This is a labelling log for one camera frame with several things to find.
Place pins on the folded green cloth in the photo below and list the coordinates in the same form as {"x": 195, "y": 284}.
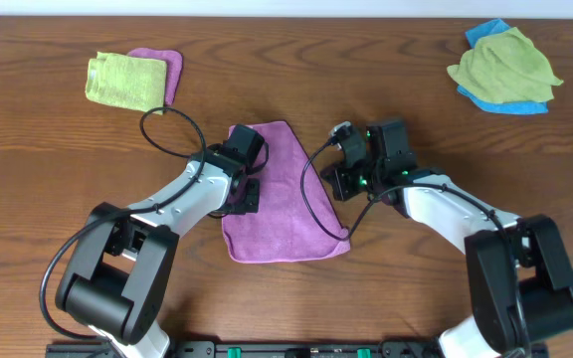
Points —
{"x": 126, "y": 82}

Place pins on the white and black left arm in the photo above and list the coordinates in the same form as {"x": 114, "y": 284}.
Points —
{"x": 117, "y": 275}

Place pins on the folded purple cloth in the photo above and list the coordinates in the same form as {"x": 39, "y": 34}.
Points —
{"x": 174, "y": 65}

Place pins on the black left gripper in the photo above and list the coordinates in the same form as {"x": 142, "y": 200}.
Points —
{"x": 252, "y": 206}

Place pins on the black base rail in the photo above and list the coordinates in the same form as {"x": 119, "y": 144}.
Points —
{"x": 208, "y": 349}

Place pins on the crumpled green cloth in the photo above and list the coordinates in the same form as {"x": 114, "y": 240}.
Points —
{"x": 505, "y": 67}

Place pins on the purple microfiber cloth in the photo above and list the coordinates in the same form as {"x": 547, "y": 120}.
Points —
{"x": 295, "y": 221}

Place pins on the blue cloth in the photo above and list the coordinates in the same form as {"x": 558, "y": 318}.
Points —
{"x": 473, "y": 35}

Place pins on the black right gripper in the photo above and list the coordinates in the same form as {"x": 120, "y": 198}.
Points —
{"x": 338, "y": 178}

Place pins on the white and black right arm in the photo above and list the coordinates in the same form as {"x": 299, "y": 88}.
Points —
{"x": 520, "y": 275}

